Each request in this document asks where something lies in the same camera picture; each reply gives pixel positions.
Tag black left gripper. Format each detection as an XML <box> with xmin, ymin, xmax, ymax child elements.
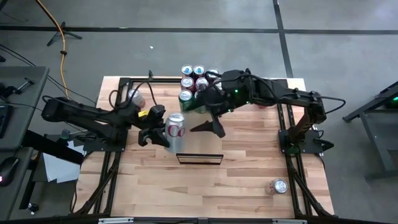
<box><xmin>136</xmin><ymin>116</ymin><xmax>171</xmax><ymax>149</ymax></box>

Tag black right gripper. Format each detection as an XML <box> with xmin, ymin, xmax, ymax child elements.
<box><xmin>190</xmin><ymin>88</ymin><xmax>240</xmax><ymax>139</ymax></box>

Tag silver Diet Coke can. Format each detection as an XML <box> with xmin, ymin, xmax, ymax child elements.
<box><xmin>264</xmin><ymin>178</ymin><xmax>289</xmax><ymax>196</ymax></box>
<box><xmin>164</xmin><ymin>113</ymin><xmax>187</xmax><ymax>154</ymax></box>

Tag white paper sheets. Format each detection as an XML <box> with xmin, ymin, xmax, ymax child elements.
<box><xmin>42</xmin><ymin>139</ymin><xmax>86</xmax><ymax>184</ymax></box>

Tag black stand beam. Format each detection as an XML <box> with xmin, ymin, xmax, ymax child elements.
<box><xmin>21</xmin><ymin>129</ymin><xmax>85</xmax><ymax>166</ymax></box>

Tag black tripod stand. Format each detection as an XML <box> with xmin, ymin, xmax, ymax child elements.
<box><xmin>46</xmin><ymin>21</ymin><xmax>83</xmax><ymax>47</ymax></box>

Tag black caster wheel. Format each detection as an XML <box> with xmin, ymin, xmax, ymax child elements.
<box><xmin>26</xmin><ymin>202</ymin><xmax>40</xmax><ymax>215</ymax></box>

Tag black clamp tool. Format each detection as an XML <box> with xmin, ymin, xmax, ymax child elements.
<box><xmin>0</xmin><ymin>77</ymin><xmax>35</xmax><ymax>99</ymax></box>

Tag black computer mouse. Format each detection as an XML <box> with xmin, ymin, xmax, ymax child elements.
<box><xmin>0</xmin><ymin>156</ymin><xmax>20</xmax><ymax>187</ymax></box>

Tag black keyboard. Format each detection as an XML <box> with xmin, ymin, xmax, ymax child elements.
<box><xmin>0</xmin><ymin>105</ymin><xmax>14</xmax><ymax>139</ymax></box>

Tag dark grey metal desk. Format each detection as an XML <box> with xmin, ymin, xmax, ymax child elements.
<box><xmin>341</xmin><ymin>80</ymin><xmax>398</xmax><ymax>181</ymax></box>

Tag black device green light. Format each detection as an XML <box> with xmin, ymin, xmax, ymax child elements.
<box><xmin>384</xmin><ymin>82</ymin><xmax>398</xmax><ymax>110</ymax></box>

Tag wooden shelf black metal frame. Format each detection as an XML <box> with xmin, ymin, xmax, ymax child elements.
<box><xmin>175</xmin><ymin>75</ymin><xmax>224</xmax><ymax>166</ymax></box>

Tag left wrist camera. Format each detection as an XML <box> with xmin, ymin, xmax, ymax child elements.
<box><xmin>150</xmin><ymin>105</ymin><xmax>166</xmax><ymax>121</ymax></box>

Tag black aluminium table frame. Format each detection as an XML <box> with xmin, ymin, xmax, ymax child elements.
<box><xmin>72</xmin><ymin>70</ymin><xmax>335</xmax><ymax>220</ymax></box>

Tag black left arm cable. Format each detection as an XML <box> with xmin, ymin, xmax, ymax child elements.
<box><xmin>42</xmin><ymin>80</ymin><xmax>158</xmax><ymax>110</ymax></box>

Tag black floor cable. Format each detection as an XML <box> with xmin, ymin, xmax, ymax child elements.
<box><xmin>0</xmin><ymin>44</ymin><xmax>98</xmax><ymax>131</ymax></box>

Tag silver metal bracket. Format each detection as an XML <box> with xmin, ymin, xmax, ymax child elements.
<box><xmin>98</xmin><ymin>217</ymin><xmax>134</xmax><ymax>224</ymax></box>
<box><xmin>272</xmin><ymin>218</ymin><xmax>308</xmax><ymax>224</ymax></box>

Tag yellow power cable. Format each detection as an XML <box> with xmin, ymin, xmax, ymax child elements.
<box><xmin>34</xmin><ymin>0</ymin><xmax>80</xmax><ymax>94</ymax></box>

